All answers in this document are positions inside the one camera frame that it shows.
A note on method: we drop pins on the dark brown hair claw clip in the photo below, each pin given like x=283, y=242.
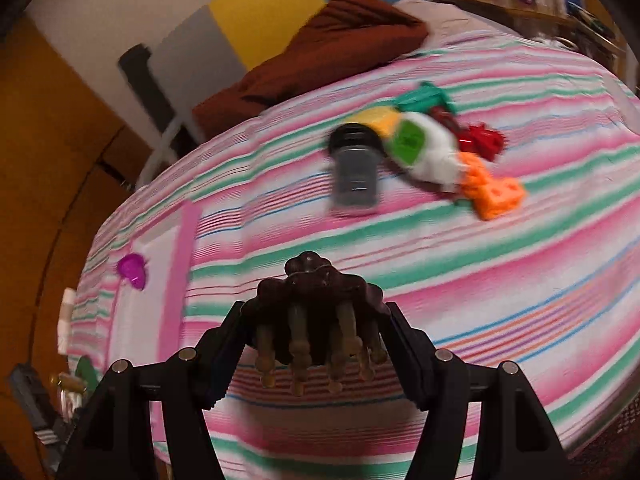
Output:
x=320, y=290

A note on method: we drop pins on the white object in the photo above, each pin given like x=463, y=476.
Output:
x=66, y=320

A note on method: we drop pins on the white tray with pink rim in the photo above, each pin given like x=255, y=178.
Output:
x=150, y=320

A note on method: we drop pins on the brown blanket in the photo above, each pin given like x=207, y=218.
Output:
x=340, y=45

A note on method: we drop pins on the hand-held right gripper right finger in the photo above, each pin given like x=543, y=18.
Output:
x=410, y=355

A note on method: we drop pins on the pale pink blanket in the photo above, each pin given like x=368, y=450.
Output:
x=450, y=20

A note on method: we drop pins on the teal plastic toy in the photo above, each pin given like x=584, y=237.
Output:
x=425, y=97

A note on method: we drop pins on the red toy block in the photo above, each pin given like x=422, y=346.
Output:
x=482, y=140

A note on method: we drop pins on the grey jar with black lid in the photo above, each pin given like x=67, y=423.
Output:
x=356, y=180

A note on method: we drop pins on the black device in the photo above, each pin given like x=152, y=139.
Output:
x=35, y=410

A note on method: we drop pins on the grey yellow blue padded headboard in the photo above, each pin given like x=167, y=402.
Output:
x=250, y=15

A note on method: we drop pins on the striped pink and green bedsheet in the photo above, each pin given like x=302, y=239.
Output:
x=450, y=285

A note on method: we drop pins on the yellow round container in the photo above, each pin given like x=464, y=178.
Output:
x=380, y=119

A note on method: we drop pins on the purple plastic toy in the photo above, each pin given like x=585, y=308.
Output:
x=132, y=270

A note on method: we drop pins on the small orange toy block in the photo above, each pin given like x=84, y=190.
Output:
x=472, y=172

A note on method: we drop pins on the wooden wardrobe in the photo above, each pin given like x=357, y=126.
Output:
x=40, y=160

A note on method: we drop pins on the white bottle with green label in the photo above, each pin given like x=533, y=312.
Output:
x=435, y=155

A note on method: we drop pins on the wooden desk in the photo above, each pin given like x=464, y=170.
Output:
x=500, y=5

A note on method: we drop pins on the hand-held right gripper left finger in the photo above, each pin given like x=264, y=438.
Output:
x=225, y=355

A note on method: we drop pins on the large orange toy block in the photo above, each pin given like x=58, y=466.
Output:
x=500, y=197

